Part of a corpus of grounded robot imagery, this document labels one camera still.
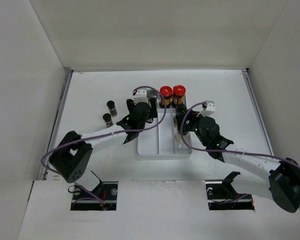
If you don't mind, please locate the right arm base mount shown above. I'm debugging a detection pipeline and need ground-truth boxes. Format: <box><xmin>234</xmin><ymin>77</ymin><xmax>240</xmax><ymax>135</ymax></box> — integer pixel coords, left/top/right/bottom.
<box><xmin>205</xmin><ymin>171</ymin><xmax>255</xmax><ymax>211</ymax></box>

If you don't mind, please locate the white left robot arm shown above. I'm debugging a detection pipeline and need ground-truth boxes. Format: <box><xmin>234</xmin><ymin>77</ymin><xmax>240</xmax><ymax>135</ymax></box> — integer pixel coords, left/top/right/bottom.
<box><xmin>48</xmin><ymin>99</ymin><xmax>158</xmax><ymax>184</ymax></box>

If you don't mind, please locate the clear grinder with grey cap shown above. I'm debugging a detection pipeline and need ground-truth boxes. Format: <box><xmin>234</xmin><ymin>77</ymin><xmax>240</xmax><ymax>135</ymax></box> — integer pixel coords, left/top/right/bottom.
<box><xmin>146</xmin><ymin>89</ymin><xmax>158</xmax><ymax>103</ymax></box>

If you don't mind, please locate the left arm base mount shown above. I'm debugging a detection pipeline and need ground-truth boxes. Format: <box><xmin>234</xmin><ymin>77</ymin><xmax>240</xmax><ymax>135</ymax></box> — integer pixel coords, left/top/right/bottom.
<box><xmin>67</xmin><ymin>171</ymin><xmax>119</xmax><ymax>212</ymax></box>

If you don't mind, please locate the small black-capped spice bottle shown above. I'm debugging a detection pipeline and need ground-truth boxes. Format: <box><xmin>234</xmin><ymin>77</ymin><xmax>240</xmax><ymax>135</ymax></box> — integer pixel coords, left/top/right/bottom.
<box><xmin>106</xmin><ymin>100</ymin><xmax>118</xmax><ymax>117</ymax></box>

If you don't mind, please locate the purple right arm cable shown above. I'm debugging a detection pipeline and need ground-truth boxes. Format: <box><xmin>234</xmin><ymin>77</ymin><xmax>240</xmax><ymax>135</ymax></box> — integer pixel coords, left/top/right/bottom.
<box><xmin>179</xmin><ymin>100</ymin><xmax>300</xmax><ymax>178</ymax></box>

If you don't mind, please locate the small spice bottle black lid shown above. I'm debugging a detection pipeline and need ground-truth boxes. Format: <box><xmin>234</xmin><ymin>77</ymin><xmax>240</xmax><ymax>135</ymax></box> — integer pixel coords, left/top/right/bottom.
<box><xmin>102</xmin><ymin>113</ymin><xmax>114</xmax><ymax>128</ymax></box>

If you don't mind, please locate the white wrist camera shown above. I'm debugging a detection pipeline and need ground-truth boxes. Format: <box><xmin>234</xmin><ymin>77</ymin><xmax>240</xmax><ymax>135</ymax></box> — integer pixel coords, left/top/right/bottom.
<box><xmin>197</xmin><ymin>100</ymin><xmax>216</xmax><ymax>117</ymax></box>
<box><xmin>132</xmin><ymin>88</ymin><xmax>149</xmax><ymax>105</ymax></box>

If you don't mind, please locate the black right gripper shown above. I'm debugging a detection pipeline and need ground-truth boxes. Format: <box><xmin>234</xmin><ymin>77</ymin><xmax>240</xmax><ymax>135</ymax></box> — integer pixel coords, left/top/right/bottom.
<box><xmin>175</xmin><ymin>108</ymin><xmax>210</xmax><ymax>147</ymax></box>

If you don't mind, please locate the black-capped seasoning shaker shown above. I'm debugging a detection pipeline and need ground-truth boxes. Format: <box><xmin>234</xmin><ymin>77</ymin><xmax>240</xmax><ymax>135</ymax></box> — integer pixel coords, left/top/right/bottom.
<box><xmin>175</xmin><ymin>103</ymin><xmax>187</xmax><ymax>119</ymax></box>
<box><xmin>173</xmin><ymin>116</ymin><xmax>191</xmax><ymax>149</ymax></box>

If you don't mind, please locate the red-lidded yellow-label sauce jar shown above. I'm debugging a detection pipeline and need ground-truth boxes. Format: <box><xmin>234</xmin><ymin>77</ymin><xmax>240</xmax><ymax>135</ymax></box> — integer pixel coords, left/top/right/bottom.
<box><xmin>171</xmin><ymin>85</ymin><xmax>186</xmax><ymax>108</ymax></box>

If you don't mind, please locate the red-lidded dark sauce jar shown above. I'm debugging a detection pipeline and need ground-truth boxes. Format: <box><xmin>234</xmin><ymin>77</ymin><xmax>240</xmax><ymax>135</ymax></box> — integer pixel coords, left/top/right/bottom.
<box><xmin>159</xmin><ymin>86</ymin><xmax>173</xmax><ymax>108</ymax></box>

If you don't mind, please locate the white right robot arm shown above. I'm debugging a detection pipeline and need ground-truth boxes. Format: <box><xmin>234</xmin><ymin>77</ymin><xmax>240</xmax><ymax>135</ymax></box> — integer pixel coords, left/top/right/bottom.
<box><xmin>176</xmin><ymin>110</ymin><xmax>300</xmax><ymax>213</ymax></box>

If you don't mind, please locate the white divided organizer tray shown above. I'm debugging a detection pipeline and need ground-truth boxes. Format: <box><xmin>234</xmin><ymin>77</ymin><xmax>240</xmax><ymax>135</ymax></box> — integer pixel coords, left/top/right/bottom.
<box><xmin>137</xmin><ymin>107</ymin><xmax>193</xmax><ymax>160</ymax></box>

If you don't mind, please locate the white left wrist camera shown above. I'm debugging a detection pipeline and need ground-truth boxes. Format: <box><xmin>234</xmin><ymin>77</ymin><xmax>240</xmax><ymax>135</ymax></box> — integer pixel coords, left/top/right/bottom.
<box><xmin>132</xmin><ymin>88</ymin><xmax>149</xmax><ymax>105</ymax></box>

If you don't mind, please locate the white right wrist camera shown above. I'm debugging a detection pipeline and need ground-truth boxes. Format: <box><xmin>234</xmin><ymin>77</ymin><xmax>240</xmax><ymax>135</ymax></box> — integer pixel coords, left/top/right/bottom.
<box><xmin>197</xmin><ymin>100</ymin><xmax>216</xmax><ymax>117</ymax></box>

